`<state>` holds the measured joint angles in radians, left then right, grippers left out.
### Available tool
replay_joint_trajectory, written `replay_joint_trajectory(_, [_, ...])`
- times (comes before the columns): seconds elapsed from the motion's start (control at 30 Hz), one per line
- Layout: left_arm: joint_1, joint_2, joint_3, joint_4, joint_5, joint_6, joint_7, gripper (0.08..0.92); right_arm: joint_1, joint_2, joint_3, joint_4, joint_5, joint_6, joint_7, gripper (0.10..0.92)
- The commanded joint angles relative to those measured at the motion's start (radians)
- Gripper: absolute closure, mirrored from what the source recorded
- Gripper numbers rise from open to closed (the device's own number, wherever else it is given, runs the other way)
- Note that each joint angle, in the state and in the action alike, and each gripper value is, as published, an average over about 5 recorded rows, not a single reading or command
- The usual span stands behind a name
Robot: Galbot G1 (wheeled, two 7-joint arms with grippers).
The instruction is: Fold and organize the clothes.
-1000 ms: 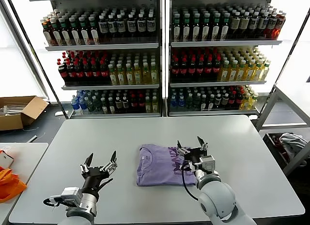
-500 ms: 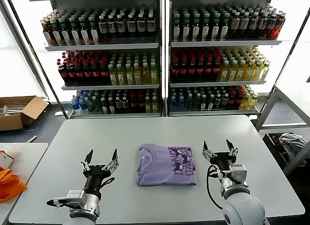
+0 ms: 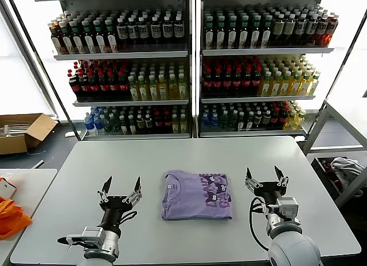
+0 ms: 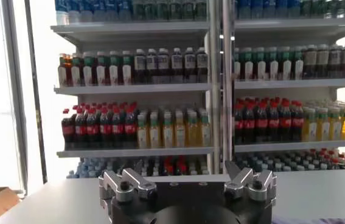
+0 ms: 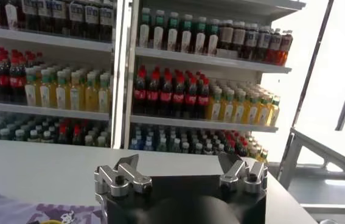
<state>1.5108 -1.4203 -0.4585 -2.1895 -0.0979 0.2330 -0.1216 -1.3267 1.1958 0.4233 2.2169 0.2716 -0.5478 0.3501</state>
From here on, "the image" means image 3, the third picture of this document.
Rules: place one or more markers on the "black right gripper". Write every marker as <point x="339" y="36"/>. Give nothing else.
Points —
<point x="271" y="193"/>

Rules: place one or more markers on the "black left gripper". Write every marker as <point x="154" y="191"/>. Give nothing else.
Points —
<point x="114" y="208"/>

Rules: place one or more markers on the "purple printed t-shirt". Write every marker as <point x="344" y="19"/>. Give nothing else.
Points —
<point x="186" y="200"/>

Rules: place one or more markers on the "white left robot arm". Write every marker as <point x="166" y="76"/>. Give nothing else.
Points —
<point x="110" y="241"/>

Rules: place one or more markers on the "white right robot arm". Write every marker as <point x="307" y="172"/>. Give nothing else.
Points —
<point x="292" y="248"/>

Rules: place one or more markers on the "black storage crate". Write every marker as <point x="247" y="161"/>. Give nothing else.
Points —
<point x="318" y="166"/>

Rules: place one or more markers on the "dark bottle white cap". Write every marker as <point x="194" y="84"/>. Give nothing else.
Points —
<point x="143" y="31"/>
<point x="148" y="124"/>
<point x="123" y="32"/>
<point x="179" y="30"/>
<point x="124" y="128"/>
<point x="312" y="27"/>
<point x="258" y="119"/>
<point x="168" y="31"/>
<point x="267" y="119"/>
<point x="133" y="31"/>
<point x="156" y="31"/>
<point x="250" y="122"/>
<point x="242" y="122"/>
<point x="301" y="28"/>
<point x="132" y="128"/>
<point x="140" y="124"/>

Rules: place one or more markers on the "cola bottle red cap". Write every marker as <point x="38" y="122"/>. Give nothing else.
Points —
<point x="104" y="88"/>
<point x="247" y="84"/>
<point x="207" y="84"/>
<point x="257" y="84"/>
<point x="237" y="84"/>
<point x="76" y="88"/>
<point x="114" y="88"/>
<point x="124" y="88"/>
<point x="227" y="84"/>
<point x="167" y="124"/>
<point x="159" y="124"/>
<point x="275" y="119"/>
<point x="217" y="84"/>
<point x="284" y="119"/>
<point x="85" y="88"/>
<point x="94" y="88"/>

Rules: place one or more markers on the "yellow tea bottle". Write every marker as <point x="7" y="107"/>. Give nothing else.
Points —
<point x="173" y="90"/>
<point x="154" y="91"/>
<point x="144" y="91"/>
<point x="183" y="89"/>
<point x="176" y="127"/>
<point x="163" y="90"/>
<point x="266" y="86"/>
<point x="276" y="86"/>
<point x="183" y="125"/>
<point x="291" y="122"/>
<point x="315" y="85"/>
<point x="300" y="121"/>
<point x="286" y="86"/>
<point x="296" y="86"/>
<point x="306" y="85"/>
<point x="134" y="91"/>

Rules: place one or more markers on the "green tinted water bottle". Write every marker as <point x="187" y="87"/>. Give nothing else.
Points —
<point x="224" y="122"/>
<point x="233" y="122"/>
<point x="108" y="125"/>
<point x="116" y="125"/>

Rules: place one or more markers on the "blue water bottle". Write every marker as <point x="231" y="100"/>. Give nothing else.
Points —
<point x="215" y="122"/>
<point x="99" y="125"/>
<point x="206" y="122"/>
<point x="90" y="125"/>

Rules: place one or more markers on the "red cloth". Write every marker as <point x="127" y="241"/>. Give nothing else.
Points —
<point x="334" y="178"/>

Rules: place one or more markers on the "small white floor object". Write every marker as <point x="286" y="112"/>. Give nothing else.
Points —
<point x="69" y="133"/>

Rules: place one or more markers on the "crumpled grey cloth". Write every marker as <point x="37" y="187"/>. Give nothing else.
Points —
<point x="347" y="165"/>

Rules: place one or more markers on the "short metal bar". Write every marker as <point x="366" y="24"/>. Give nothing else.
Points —
<point x="38" y="163"/>

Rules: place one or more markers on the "open brown cardboard box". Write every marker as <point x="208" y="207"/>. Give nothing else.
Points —
<point x="40" y="128"/>

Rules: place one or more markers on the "orange cloth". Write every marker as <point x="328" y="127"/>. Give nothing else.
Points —
<point x="11" y="217"/>

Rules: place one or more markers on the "small white box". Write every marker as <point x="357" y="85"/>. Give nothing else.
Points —
<point x="7" y="188"/>

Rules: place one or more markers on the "white packing strips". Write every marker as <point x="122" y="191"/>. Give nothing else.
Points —
<point x="14" y="128"/>

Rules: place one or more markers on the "grey metal bottle shelf unit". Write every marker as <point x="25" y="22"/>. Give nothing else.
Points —
<point x="266" y="51"/>
<point x="123" y="55"/>

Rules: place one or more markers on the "dark bottle green cap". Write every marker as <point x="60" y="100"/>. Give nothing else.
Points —
<point x="210" y="36"/>
<point x="255" y="36"/>
<point x="112" y="42"/>
<point x="232" y="36"/>
<point x="244" y="36"/>
<point x="78" y="42"/>
<point x="266" y="36"/>
<point x="68" y="42"/>
<point x="221" y="36"/>
<point x="89" y="42"/>
<point x="101" y="42"/>

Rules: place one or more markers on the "dark bottle beige label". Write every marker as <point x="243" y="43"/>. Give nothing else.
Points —
<point x="290" y="27"/>
<point x="278" y="28"/>

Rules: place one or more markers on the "red tea bottle white label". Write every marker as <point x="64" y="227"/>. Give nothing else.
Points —
<point x="57" y="42"/>

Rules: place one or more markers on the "red drink bottle white cap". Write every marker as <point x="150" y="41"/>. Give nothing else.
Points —
<point x="332" y="26"/>
<point x="322" y="27"/>

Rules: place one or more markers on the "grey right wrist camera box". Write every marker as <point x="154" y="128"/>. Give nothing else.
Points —
<point x="288" y="208"/>

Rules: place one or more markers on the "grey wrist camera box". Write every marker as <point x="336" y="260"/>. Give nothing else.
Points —
<point x="288" y="208"/>
<point x="91" y="234"/>

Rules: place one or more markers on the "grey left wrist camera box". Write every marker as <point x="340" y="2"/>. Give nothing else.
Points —
<point x="91" y="234"/>

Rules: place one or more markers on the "grey metal rack frame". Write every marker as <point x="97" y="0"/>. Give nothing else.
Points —
<point x="316" y="125"/>

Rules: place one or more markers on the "black slanted frame post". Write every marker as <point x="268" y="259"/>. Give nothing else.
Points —
<point x="42" y="62"/>

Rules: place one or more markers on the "grey slanted frame post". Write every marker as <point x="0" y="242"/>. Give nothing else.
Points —
<point x="30" y="61"/>

